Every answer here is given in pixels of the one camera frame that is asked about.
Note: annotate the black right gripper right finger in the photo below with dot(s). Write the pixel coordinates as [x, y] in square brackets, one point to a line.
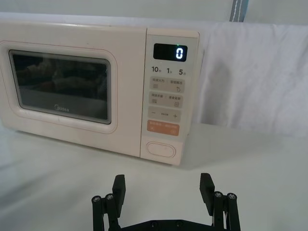
[207, 190]

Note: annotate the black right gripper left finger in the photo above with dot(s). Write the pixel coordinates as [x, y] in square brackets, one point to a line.
[118, 192]

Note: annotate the white table cloth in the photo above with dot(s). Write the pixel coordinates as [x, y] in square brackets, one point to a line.
[48, 183]

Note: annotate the cream microwave oven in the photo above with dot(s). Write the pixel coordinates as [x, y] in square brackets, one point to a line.
[72, 134]

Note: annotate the oven control panel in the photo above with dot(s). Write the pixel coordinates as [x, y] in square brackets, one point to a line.
[166, 72]

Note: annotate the white curtain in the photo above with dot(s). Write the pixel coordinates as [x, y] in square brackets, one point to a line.
[255, 72]

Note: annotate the grey striped post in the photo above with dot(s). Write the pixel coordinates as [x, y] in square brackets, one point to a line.
[238, 10]

